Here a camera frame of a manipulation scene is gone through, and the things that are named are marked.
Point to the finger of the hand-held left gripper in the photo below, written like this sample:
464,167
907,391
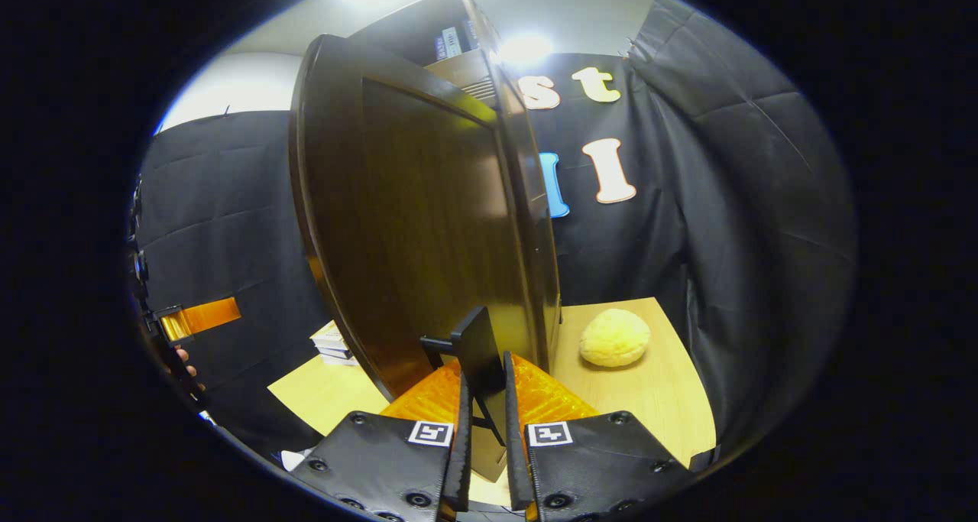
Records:
202,317

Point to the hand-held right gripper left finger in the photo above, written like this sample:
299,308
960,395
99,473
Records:
382,461

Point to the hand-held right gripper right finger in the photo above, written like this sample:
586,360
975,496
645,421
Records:
596,468

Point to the wooden cabinet door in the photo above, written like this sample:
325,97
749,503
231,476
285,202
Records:
412,224

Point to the wooden double-door shoe cabinet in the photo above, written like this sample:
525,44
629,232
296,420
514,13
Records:
535,239

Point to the wooden cabinet drawer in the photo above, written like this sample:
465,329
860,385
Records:
466,71

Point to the stack of white booklets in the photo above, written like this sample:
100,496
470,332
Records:
332,344

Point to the round yellow bun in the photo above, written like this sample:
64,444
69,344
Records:
615,338

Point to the dark blue book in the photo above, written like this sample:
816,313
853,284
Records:
440,48

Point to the small ceiling light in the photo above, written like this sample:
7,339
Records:
526,50

